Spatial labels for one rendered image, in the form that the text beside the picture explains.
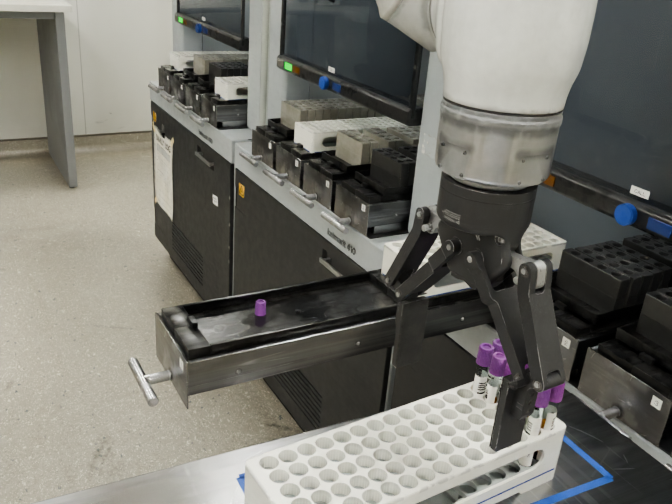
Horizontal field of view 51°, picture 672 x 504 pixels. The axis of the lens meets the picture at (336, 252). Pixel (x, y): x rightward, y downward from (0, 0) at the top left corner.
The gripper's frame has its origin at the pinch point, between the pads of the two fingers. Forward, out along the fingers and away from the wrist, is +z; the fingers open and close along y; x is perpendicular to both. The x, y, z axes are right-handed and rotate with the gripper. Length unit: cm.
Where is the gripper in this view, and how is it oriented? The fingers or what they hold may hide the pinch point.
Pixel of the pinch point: (453, 390)
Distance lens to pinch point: 66.2
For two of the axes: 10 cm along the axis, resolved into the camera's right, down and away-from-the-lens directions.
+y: 5.3, 3.8, -7.5
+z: -0.7, 9.1, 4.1
